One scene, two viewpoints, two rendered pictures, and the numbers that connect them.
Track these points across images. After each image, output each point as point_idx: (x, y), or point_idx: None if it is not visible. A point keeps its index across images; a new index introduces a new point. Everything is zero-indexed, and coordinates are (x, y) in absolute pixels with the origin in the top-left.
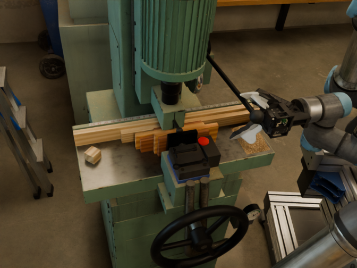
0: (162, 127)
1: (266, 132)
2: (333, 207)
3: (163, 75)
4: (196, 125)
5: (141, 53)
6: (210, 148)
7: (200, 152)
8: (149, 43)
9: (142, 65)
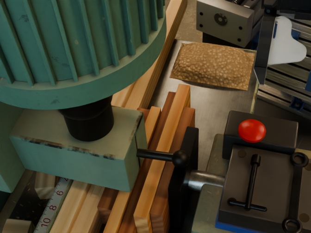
0: (129, 187)
1: (310, 16)
2: (289, 65)
3: (124, 70)
4: (152, 121)
5: (4, 69)
6: (271, 130)
7: (266, 154)
8: (34, 12)
9: (24, 99)
